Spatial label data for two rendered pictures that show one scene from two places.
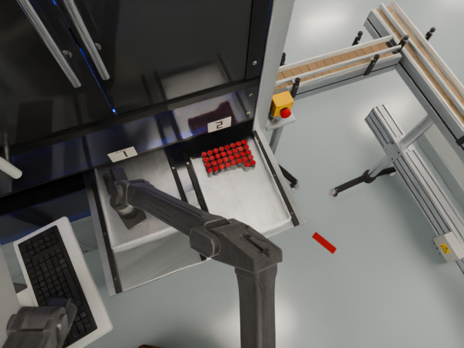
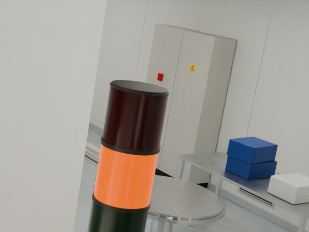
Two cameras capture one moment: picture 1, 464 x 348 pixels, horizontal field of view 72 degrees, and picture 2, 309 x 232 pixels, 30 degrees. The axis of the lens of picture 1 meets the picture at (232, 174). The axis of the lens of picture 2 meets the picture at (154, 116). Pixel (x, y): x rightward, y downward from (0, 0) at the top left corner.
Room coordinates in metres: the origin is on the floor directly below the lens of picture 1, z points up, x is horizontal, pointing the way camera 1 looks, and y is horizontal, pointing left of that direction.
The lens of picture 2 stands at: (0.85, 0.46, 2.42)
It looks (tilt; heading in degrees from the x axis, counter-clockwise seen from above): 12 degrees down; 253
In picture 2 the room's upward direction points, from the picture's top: 10 degrees clockwise
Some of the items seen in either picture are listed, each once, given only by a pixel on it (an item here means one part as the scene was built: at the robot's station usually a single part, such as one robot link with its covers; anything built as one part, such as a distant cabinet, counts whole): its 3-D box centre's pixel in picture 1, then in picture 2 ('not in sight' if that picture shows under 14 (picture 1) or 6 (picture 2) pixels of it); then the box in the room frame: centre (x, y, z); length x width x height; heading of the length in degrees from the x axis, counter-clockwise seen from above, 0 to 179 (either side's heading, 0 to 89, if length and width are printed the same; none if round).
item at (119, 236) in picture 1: (138, 190); not in sight; (0.38, 0.33, 0.90); 0.34 x 0.26 x 0.04; 24
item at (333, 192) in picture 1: (366, 179); not in sight; (0.85, -0.88, 0.07); 0.50 x 0.08 x 0.14; 114
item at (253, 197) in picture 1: (238, 188); not in sight; (0.41, -0.03, 0.90); 0.34 x 0.26 x 0.04; 24
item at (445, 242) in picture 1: (449, 246); not in sight; (0.34, -1.04, 0.50); 0.12 x 0.05 x 0.09; 24
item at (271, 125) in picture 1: (274, 112); not in sight; (0.77, -0.16, 0.87); 0.14 x 0.13 x 0.02; 24
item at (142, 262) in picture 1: (190, 195); not in sight; (0.38, 0.14, 0.87); 0.70 x 0.48 x 0.02; 114
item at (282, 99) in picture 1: (279, 102); not in sight; (0.73, -0.16, 0.99); 0.08 x 0.07 x 0.07; 24
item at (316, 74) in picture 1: (324, 68); not in sight; (0.97, -0.36, 0.92); 0.69 x 0.16 x 0.16; 114
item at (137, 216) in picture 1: (128, 208); not in sight; (0.27, 0.31, 1.03); 0.10 x 0.07 x 0.07; 39
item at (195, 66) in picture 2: not in sight; (180, 105); (-1.69, -6.94, 1.02); 1.20 x 0.43 x 2.05; 114
